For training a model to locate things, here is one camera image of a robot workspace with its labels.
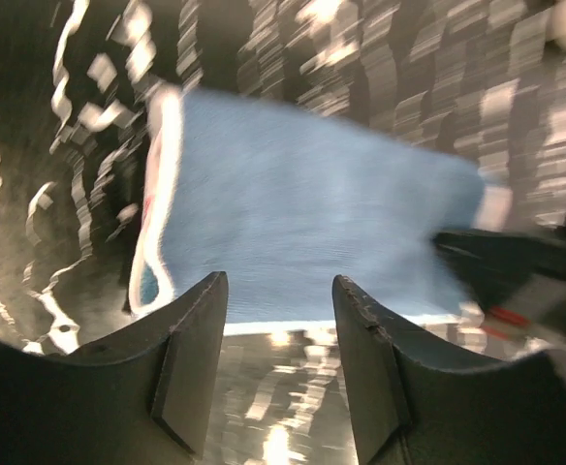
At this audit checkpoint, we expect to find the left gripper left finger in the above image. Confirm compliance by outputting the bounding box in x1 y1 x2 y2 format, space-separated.
0 272 228 465

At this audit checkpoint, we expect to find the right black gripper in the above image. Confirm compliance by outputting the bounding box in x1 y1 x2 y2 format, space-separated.
432 221 566 346

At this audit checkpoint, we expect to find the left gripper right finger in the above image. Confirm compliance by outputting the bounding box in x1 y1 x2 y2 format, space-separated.
332 276 566 464

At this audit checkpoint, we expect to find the blue beige patterned towel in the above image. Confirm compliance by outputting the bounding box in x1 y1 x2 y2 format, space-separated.
128 85 512 334

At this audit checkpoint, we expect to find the black marble pattern mat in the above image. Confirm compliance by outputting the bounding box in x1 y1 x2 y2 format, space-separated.
0 1 566 464

